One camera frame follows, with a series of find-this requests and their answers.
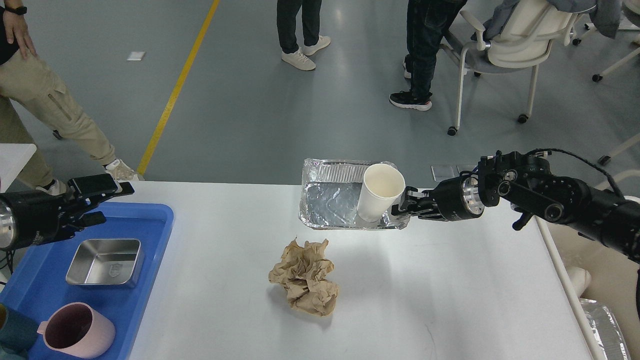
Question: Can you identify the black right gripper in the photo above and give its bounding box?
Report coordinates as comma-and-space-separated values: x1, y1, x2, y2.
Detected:
391, 176, 485, 221

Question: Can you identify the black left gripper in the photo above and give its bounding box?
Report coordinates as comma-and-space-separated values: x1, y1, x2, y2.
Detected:
0, 173, 135, 251

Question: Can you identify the white paper cup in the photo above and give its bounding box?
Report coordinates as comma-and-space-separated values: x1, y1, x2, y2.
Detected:
357, 162, 406, 223

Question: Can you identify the square stainless steel tray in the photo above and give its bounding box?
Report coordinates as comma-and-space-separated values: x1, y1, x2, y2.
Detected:
65, 238, 145, 288

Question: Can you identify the aluminium foil tray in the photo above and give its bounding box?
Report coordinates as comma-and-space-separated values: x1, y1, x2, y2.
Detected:
299, 158, 410, 230

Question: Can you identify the pink plastic mug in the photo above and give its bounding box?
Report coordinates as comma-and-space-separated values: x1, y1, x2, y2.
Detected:
37, 301, 115, 359

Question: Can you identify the brown paper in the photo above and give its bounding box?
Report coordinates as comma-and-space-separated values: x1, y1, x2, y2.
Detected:
268, 238, 340, 317

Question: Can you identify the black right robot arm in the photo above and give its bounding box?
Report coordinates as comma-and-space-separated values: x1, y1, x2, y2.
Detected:
391, 149, 640, 263

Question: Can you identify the clear floor plate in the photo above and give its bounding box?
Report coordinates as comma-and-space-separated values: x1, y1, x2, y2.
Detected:
430, 164, 459, 182
455, 164, 478, 175

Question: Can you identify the blue plastic tray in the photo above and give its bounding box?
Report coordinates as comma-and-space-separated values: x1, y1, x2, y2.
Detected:
0, 202, 174, 360

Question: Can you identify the person in khaki trousers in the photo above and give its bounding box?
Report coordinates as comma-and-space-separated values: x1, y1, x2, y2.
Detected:
0, 0, 143, 182

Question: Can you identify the person with black sneakers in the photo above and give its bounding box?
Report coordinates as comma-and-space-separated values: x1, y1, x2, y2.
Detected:
390, 0, 467, 111

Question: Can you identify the white grey office chair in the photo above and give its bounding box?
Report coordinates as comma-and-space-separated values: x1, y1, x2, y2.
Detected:
439, 0, 599, 136

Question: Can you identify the cream plastic bin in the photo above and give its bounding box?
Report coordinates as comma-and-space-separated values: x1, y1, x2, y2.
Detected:
534, 217, 640, 360

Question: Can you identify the white chair legs right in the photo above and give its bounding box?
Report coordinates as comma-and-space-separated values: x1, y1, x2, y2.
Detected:
572, 0, 640, 167

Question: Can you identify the person with white sneakers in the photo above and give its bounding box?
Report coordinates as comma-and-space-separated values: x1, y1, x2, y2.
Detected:
276, 0, 332, 72

